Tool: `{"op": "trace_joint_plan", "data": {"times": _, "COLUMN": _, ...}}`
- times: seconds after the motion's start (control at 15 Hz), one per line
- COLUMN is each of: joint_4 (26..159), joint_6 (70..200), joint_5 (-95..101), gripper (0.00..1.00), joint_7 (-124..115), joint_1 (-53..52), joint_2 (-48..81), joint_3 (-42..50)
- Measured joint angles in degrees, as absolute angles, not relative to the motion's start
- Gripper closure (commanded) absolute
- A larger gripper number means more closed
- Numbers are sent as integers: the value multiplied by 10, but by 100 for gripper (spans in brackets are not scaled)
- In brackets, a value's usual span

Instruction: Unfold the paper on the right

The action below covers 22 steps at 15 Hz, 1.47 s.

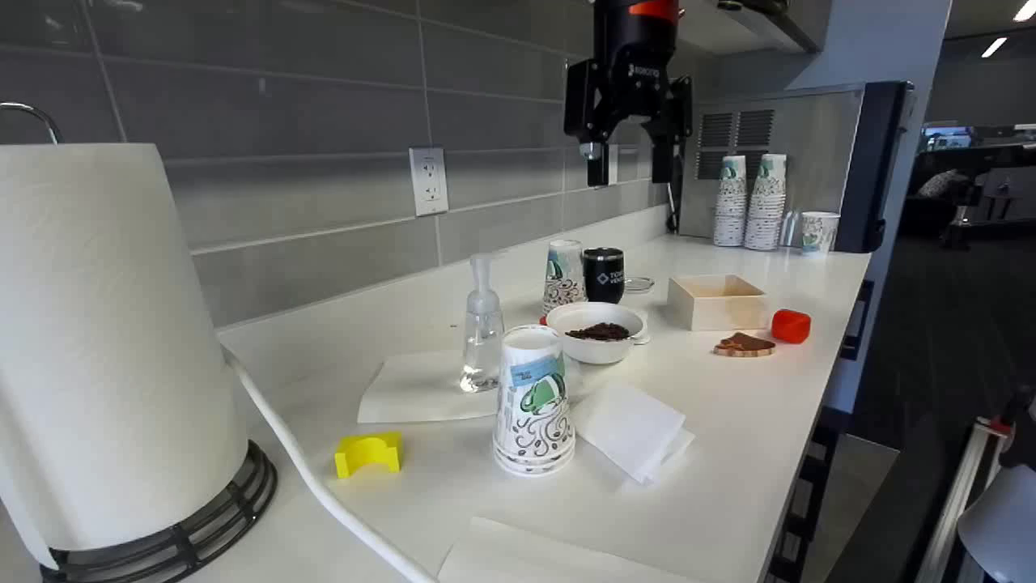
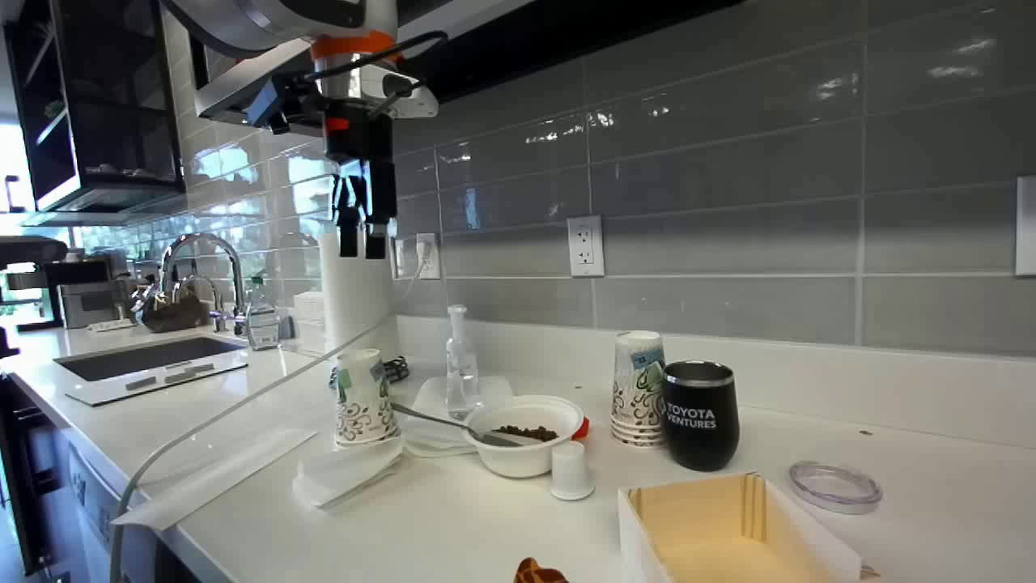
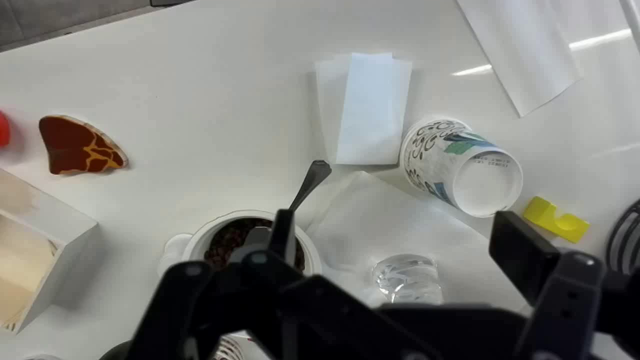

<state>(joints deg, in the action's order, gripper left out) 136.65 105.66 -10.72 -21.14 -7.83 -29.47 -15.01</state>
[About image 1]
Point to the wooden box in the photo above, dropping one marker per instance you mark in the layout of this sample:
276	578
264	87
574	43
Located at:
717	302

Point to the red plastic cap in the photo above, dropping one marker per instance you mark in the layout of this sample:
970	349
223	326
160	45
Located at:
792	326

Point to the white paper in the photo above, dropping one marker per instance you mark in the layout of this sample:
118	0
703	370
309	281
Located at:
634	433

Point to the printed paper cup back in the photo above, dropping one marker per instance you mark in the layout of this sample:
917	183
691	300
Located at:
566	273

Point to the stacked paper cups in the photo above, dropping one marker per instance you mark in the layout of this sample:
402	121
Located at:
729	206
770	198

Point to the single paper cup far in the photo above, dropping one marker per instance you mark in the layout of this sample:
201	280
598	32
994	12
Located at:
816	230

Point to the white bowl with food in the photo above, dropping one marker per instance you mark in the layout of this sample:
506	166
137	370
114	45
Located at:
598	331

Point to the white wall outlet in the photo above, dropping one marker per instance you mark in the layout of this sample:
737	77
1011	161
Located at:
430	183

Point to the stacked paper cups right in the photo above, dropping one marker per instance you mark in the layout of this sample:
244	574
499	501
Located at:
770	198

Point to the white paper towel roll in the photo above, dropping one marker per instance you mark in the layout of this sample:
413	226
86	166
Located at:
98	343

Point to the black tumbler mug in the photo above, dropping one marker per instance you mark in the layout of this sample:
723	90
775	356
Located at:
604	273

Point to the yellow plastic clip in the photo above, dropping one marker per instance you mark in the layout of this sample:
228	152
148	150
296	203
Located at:
360	452

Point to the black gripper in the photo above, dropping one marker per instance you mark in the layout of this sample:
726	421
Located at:
625	76

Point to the stacked paper cups left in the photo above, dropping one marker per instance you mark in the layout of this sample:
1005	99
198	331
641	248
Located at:
729	206

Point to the brown food piece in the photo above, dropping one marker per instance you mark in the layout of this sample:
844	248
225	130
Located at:
743	343

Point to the upside-down printed paper cup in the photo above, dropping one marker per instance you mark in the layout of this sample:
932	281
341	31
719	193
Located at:
533	425

